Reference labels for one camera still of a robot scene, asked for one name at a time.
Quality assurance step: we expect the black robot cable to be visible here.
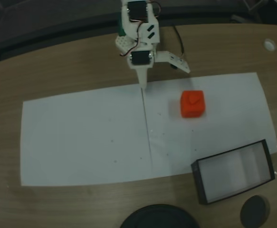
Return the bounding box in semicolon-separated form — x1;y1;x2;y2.
172;24;186;59

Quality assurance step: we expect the small white round cap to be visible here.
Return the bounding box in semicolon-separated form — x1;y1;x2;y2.
264;38;277;51

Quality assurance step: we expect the white paper sheet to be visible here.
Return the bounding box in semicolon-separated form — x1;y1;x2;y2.
141;72;277;176
20;88;153;187

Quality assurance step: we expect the orange cube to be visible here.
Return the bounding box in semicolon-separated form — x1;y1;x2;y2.
180;90;206;119

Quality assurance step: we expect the green table clamp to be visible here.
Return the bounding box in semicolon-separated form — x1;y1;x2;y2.
117;22;127;37

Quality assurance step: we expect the black round-base stand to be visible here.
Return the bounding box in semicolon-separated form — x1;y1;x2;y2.
120;204;200;228

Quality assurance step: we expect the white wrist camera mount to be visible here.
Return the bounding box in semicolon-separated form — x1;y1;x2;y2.
156;49;191;74

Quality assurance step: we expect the dark round table hole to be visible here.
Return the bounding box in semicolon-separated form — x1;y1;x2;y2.
239;195;271;228

